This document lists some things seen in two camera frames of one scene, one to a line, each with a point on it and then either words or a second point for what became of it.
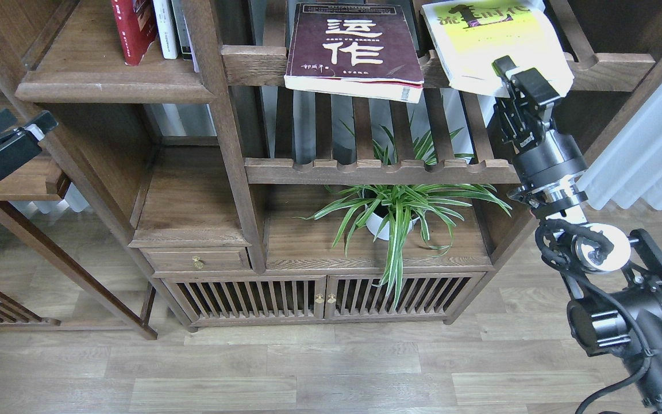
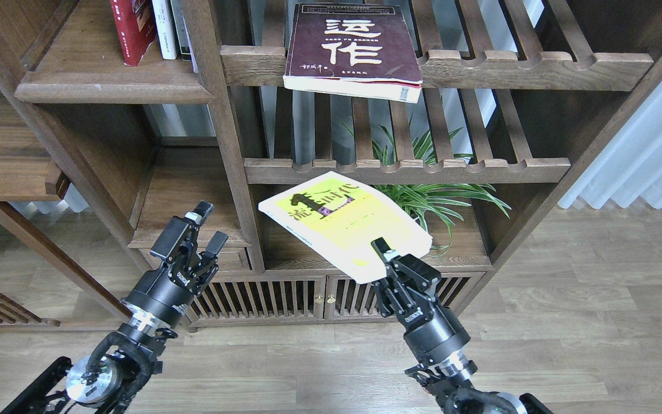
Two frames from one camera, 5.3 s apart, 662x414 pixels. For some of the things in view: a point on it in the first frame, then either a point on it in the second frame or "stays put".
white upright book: [165, 23] stays put
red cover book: [138, 26] stays put
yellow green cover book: [470, 35] to [334, 217]
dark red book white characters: [366, 49] stays put
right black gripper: [540, 156] to [433, 332]
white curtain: [651, 152] stays put
